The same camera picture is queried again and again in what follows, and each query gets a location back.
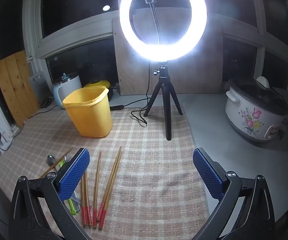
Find yellow plastic bucket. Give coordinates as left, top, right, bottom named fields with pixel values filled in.
left=62, top=86, right=113, bottom=138

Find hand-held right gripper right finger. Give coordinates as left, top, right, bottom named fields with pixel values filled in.
left=191, top=148, right=275, bottom=240

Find grey plastic cutting board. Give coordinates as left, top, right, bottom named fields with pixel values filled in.
left=29, top=74, right=51, bottom=105

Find yellow lidded black pot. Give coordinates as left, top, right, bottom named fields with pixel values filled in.
left=84, top=79, right=115, bottom=101

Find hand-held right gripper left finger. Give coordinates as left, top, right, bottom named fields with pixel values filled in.
left=8, top=148, right=92, bottom=240

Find pine wood board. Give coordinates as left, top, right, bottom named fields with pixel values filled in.
left=0, top=50, right=40, bottom=127

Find checked beige cloth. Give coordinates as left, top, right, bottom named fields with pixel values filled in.
left=0, top=105, right=209, bottom=240

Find green plastic spoon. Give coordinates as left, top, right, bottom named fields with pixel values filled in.
left=60, top=160, right=77, bottom=215

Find white floral slow cooker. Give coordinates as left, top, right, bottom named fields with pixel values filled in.
left=225, top=76, right=288, bottom=143

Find large plywood board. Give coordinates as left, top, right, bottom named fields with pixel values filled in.
left=112, top=17, right=224, bottom=96

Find black ring light cable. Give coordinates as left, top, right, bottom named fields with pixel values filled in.
left=110, top=60, right=151, bottom=125

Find white and blue electric pot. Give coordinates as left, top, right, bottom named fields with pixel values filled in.
left=53, top=73, right=82, bottom=109

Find metal fork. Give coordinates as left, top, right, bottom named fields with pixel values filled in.
left=63, top=154, right=82, bottom=212

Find white power strip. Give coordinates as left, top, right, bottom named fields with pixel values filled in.
left=0, top=132, right=14, bottom=151

